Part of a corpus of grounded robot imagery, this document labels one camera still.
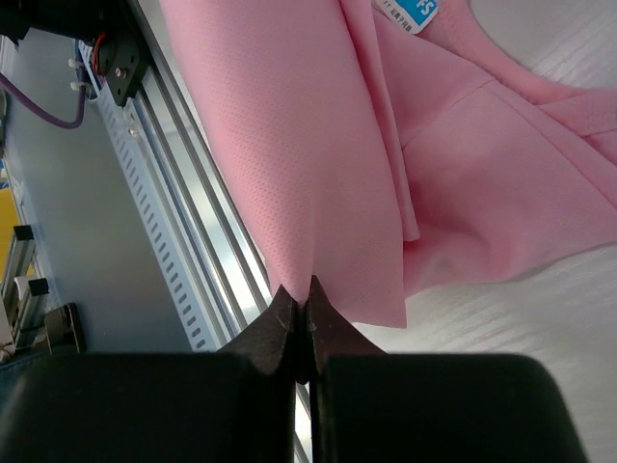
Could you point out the white slotted cable duct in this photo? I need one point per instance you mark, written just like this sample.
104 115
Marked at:
137 145

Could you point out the yellow chair in background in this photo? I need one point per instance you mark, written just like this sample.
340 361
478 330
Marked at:
9 219

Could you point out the pink t shirt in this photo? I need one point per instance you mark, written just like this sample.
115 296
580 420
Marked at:
384 147

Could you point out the aluminium rail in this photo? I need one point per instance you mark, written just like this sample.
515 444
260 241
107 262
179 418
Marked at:
220 258

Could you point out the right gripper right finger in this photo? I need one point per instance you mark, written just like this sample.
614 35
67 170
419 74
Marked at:
371 406

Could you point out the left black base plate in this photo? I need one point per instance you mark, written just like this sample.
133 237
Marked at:
121 59

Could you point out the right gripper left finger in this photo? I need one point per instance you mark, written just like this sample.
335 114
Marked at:
233 405

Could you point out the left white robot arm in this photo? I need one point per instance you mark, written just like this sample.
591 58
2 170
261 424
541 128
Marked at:
84 20

